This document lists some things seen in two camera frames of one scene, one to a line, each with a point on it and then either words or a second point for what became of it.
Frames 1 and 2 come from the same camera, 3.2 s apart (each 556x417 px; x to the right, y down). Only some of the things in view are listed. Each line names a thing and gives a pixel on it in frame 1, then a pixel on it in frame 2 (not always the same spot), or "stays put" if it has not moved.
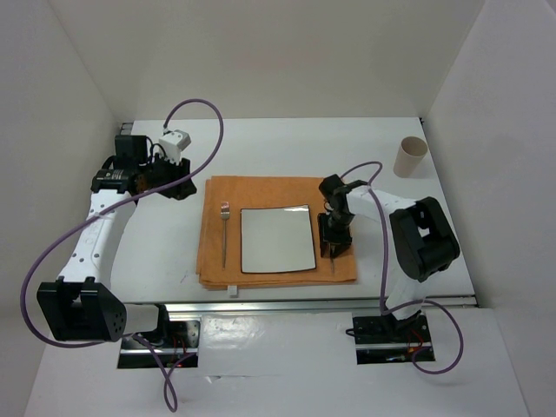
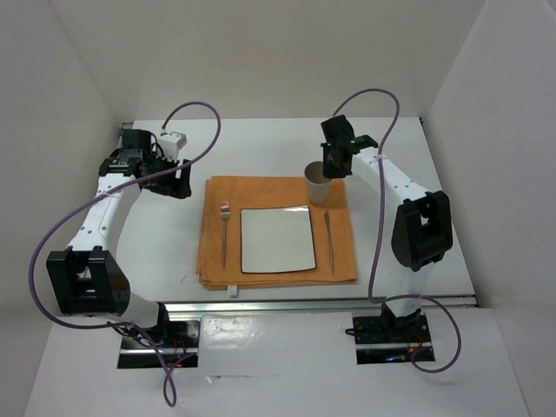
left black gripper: x=178 y=172 stays put
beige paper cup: x=412 y=150 → x=318 y=186
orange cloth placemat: x=221 y=246 stays put
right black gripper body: x=340 y=226 → x=330 y=169
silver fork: x=225 y=212 stays put
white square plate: x=276 y=239 stays put
